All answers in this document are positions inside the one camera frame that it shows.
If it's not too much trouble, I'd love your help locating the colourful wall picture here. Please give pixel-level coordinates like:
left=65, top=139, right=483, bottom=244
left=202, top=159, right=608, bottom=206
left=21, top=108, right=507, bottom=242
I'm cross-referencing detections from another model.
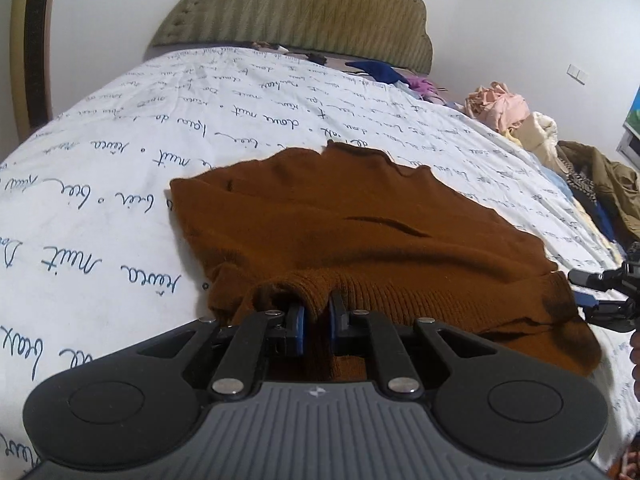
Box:
left=622, top=87, right=640, bottom=133

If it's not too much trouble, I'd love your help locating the dark blue garment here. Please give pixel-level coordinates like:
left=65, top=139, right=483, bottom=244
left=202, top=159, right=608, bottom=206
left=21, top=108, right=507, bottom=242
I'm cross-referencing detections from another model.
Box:
left=587, top=200, right=618, bottom=241

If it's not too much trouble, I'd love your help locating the purple cloth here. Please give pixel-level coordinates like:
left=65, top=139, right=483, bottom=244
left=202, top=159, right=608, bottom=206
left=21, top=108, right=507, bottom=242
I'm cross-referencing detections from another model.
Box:
left=400, top=75, right=448, bottom=103

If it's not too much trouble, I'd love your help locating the olive padded headboard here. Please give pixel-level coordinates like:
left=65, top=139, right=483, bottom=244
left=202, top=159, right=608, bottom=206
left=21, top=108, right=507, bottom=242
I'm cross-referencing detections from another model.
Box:
left=150, top=0, right=434, bottom=77

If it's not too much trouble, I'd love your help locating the olive jacket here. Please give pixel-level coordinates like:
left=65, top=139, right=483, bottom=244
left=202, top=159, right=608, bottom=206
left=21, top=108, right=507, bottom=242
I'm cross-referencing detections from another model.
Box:
left=557, top=140, right=640, bottom=241

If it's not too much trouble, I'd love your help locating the light blue cloth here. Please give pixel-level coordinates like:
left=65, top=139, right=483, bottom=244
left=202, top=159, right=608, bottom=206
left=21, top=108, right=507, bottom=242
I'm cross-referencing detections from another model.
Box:
left=542, top=167, right=571, bottom=193

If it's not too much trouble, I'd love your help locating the brown knit sweater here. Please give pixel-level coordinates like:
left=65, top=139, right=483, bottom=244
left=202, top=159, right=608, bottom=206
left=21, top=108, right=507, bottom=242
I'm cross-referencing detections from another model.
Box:
left=169, top=141, right=603, bottom=386

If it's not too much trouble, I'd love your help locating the brown patterned cloth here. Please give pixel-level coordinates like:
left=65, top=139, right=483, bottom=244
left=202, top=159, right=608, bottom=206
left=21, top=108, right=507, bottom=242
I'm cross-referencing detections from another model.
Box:
left=562, top=157, right=598, bottom=206

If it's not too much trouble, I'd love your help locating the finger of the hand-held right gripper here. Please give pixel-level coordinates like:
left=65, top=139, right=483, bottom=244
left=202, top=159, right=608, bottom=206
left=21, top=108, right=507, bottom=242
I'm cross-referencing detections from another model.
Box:
left=575, top=294, right=640, bottom=333
left=568, top=266, right=640, bottom=293

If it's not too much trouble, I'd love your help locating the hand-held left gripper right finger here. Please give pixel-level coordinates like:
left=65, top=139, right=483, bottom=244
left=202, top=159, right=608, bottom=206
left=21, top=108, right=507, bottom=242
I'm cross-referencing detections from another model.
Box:
left=327, top=291, right=501, bottom=401

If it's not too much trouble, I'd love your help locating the gold tower fan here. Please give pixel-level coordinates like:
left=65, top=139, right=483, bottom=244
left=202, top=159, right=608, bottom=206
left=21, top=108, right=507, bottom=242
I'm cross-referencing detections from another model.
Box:
left=11, top=0, right=54, bottom=133

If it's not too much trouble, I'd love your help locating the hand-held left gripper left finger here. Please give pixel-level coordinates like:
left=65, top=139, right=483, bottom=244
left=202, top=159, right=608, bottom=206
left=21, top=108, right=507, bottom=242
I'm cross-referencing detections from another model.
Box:
left=122, top=304, right=307, bottom=401

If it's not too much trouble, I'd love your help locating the cream clothes pile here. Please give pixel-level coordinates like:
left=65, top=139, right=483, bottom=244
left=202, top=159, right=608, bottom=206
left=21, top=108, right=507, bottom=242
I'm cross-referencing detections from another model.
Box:
left=505, top=110, right=561, bottom=166

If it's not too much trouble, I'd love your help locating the white script-printed bedsheet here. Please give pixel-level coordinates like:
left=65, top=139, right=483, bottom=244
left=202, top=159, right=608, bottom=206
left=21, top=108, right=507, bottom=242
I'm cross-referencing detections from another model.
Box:
left=0, top=46, right=640, bottom=480

